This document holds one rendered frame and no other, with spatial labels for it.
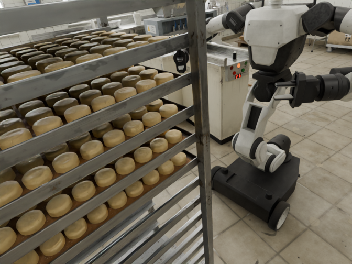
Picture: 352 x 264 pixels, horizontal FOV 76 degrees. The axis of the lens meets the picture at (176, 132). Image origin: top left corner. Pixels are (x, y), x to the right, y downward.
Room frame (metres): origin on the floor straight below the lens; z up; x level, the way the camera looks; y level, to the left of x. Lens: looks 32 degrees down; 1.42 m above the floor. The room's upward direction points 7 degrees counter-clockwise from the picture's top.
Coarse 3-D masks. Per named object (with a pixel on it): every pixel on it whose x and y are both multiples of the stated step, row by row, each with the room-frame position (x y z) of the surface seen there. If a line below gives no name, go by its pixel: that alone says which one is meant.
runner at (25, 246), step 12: (180, 144) 0.50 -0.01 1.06; (168, 156) 0.48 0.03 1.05; (144, 168) 0.43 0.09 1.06; (120, 180) 0.39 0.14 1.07; (132, 180) 0.40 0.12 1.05; (108, 192) 0.36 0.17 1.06; (84, 204) 0.33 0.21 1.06; (96, 204) 0.34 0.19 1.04; (72, 216) 0.31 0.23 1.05; (48, 228) 0.28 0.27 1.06; (60, 228) 0.29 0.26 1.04; (24, 240) 0.26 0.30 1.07; (36, 240) 0.27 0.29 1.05; (12, 252) 0.24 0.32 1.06; (24, 252) 0.25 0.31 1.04
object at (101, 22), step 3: (96, 18) 0.89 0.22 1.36; (99, 18) 0.87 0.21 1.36; (102, 18) 0.88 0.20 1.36; (105, 18) 0.88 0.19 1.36; (99, 21) 0.88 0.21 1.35; (102, 21) 0.87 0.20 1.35; (105, 21) 0.88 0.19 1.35; (99, 24) 0.88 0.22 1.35; (102, 24) 0.87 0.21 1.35; (105, 24) 0.88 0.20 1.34; (108, 24) 0.89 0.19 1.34; (99, 27) 0.89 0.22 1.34; (153, 207) 0.89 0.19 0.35; (150, 210) 0.87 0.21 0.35; (156, 228) 0.88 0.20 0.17
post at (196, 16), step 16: (192, 0) 0.52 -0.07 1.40; (192, 16) 0.53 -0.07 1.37; (192, 32) 0.53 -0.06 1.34; (192, 48) 0.53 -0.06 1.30; (192, 64) 0.53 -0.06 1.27; (192, 80) 0.54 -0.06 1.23; (208, 112) 0.54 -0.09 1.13; (208, 128) 0.53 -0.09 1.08; (208, 144) 0.53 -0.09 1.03; (208, 160) 0.53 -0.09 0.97; (208, 176) 0.53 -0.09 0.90; (208, 192) 0.53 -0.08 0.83; (208, 208) 0.52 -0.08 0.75; (208, 224) 0.52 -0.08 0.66; (208, 240) 0.52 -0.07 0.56; (208, 256) 0.52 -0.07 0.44
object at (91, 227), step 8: (176, 168) 0.53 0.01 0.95; (160, 176) 0.51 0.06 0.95; (168, 176) 0.50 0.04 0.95; (144, 184) 0.48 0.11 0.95; (152, 184) 0.47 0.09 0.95; (144, 192) 0.45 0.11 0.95; (128, 200) 0.43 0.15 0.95; (112, 208) 0.41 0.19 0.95; (120, 208) 0.40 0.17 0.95; (112, 216) 0.38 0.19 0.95; (88, 224) 0.37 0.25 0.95; (96, 224) 0.36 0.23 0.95; (88, 232) 0.34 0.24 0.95; (72, 240) 0.33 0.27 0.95; (64, 248) 0.31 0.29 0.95; (40, 256) 0.30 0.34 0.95; (48, 256) 0.30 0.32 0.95; (56, 256) 0.29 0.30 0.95
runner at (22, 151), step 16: (176, 80) 0.51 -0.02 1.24; (144, 96) 0.45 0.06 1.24; (160, 96) 0.48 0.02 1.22; (96, 112) 0.38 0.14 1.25; (112, 112) 0.40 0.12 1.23; (128, 112) 0.42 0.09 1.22; (64, 128) 0.35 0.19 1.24; (80, 128) 0.36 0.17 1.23; (32, 144) 0.31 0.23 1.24; (48, 144) 0.32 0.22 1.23; (0, 160) 0.28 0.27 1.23; (16, 160) 0.29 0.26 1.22
